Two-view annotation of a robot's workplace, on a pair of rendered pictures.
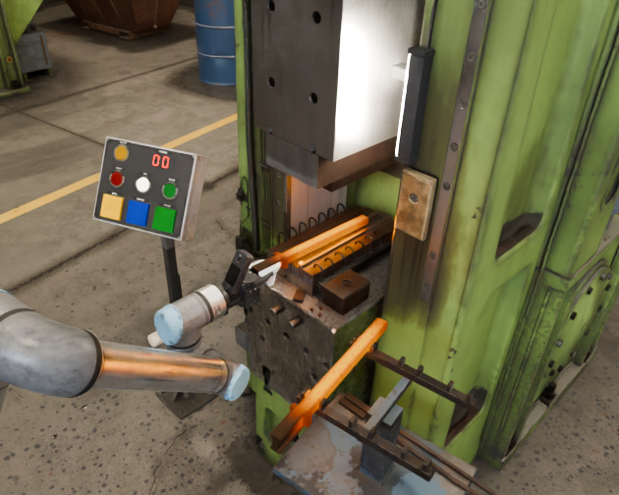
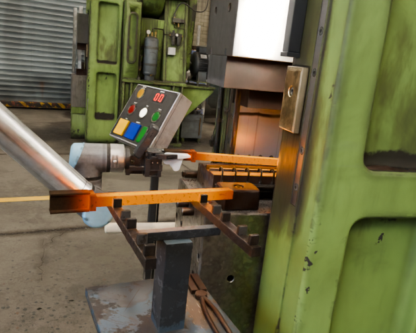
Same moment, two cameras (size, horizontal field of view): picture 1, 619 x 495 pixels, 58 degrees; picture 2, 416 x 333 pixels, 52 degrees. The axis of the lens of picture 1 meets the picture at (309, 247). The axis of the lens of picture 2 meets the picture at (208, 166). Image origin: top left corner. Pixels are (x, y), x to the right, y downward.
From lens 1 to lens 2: 89 cm
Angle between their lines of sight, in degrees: 33
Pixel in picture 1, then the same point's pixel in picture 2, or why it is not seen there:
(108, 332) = (123, 267)
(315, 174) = (224, 73)
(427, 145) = (306, 39)
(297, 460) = (108, 291)
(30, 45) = (192, 122)
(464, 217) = (324, 100)
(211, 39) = not seen: hidden behind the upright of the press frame
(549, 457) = not seen: outside the picture
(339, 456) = (144, 303)
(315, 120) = (228, 25)
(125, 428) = (84, 324)
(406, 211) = (285, 106)
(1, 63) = not seen: hidden behind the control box
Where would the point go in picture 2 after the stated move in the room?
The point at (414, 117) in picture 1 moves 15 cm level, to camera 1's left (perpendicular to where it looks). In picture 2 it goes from (293, 9) to (241, 6)
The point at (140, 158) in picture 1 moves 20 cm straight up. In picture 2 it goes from (149, 96) to (152, 50)
